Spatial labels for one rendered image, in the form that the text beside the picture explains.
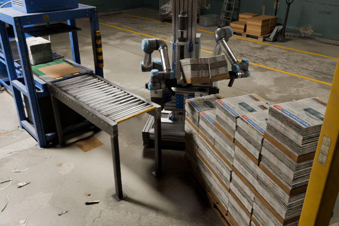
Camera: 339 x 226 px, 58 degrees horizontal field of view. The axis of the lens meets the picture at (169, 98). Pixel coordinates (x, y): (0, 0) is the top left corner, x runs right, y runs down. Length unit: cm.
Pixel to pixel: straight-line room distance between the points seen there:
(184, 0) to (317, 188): 243
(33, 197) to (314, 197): 256
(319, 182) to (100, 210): 206
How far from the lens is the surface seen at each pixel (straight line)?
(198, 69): 277
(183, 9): 341
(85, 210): 306
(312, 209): 156
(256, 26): 890
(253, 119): 220
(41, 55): 446
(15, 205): 333
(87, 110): 297
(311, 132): 179
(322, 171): 143
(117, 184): 299
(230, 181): 254
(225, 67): 289
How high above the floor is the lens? 208
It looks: 25 degrees down
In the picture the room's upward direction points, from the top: straight up
